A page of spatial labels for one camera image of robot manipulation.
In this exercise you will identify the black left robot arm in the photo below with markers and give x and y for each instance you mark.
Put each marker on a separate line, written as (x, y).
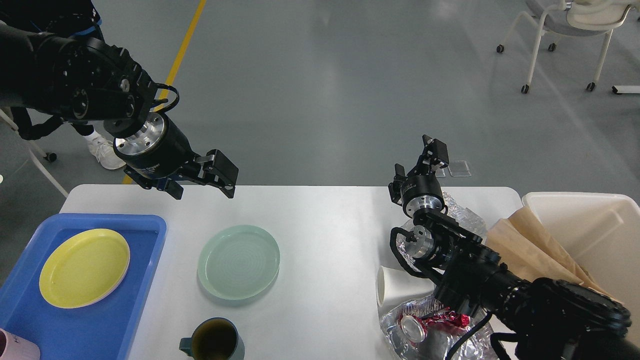
(84, 80)

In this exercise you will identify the crushed red soda can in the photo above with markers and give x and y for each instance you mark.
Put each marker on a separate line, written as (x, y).
(416, 328)

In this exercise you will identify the crumpled aluminium foil ball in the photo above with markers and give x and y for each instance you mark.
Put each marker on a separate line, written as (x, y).
(464, 216)

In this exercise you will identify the brown paper bag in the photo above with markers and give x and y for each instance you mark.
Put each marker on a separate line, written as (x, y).
(531, 252)

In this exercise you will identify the pale green plate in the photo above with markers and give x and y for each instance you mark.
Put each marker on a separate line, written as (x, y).
(238, 263)

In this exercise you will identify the person in black clothes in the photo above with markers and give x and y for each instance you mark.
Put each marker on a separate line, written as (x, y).
(68, 18)

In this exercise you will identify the teal mug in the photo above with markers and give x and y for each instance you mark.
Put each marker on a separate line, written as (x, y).
(216, 338)

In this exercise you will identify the blue plastic tray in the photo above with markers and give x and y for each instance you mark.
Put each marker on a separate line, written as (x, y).
(100, 331)

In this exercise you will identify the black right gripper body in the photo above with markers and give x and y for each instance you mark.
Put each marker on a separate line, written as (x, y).
(416, 193)

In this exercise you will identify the white plastic bin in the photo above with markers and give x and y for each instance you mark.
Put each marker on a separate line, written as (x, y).
(601, 231)

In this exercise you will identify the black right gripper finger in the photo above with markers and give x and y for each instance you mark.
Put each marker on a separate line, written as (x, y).
(434, 158)
(399, 173)

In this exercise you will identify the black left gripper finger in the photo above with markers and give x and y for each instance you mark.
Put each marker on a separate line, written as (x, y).
(217, 170)
(171, 187)

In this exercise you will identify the yellow plate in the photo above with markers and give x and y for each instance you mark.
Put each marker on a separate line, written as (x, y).
(85, 268)

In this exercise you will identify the flat crumpled foil sheet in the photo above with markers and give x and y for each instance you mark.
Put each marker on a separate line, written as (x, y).
(437, 344)

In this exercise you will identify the pink mug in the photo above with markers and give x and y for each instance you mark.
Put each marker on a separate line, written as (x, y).
(14, 347)

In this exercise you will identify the white wheeled chair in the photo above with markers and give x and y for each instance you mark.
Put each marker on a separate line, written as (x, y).
(571, 18)

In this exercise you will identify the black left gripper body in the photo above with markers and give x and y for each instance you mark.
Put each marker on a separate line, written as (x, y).
(158, 150)

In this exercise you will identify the white paper cup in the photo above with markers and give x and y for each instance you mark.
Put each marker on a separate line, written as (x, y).
(394, 286)

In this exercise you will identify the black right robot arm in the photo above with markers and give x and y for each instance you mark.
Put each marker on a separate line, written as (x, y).
(549, 319)

